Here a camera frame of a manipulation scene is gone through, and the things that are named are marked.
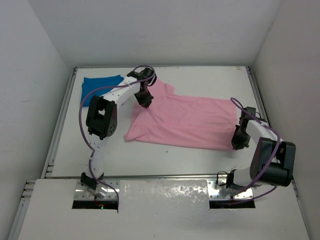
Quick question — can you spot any blue folded t shirt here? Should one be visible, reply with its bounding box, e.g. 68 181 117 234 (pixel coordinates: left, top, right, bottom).
80 75 124 107

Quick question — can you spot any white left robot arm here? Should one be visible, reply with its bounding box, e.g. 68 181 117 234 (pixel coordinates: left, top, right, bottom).
78 65 157 191

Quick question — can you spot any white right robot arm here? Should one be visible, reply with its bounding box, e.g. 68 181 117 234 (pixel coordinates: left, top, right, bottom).
226 116 296 193

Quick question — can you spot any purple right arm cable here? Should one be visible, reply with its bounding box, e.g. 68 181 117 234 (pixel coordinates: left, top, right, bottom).
224 97 283 206

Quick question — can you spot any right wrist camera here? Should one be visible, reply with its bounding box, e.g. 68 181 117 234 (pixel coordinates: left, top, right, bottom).
241 106 261 120

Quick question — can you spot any pink t shirt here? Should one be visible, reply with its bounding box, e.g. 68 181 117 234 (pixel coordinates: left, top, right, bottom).
124 80 237 151

